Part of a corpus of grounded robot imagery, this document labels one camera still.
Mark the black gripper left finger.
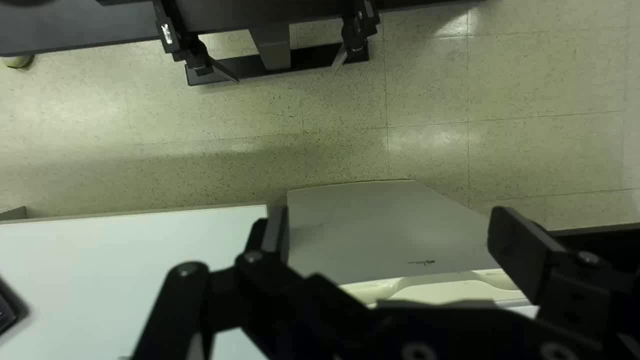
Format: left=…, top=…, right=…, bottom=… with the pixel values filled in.
left=128, top=205, right=376, bottom=360

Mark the black flat device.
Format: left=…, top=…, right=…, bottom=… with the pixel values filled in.
left=0, top=274, right=33, bottom=336

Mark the grey stand post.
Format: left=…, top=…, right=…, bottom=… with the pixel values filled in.
left=249, top=21, right=297, bottom=75

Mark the grey metal box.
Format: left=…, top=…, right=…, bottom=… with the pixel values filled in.
left=265, top=181, right=544, bottom=320

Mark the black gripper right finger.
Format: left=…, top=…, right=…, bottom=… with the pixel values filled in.
left=486, top=205, right=640, bottom=360

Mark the small pale floor object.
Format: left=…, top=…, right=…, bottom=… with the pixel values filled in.
left=0, top=52, right=36, bottom=71

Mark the black metal stand base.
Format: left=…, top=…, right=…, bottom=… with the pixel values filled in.
left=151, top=0, right=382, bottom=89

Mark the dark desk top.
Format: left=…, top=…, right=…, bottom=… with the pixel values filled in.
left=0, top=0, right=165, bottom=60

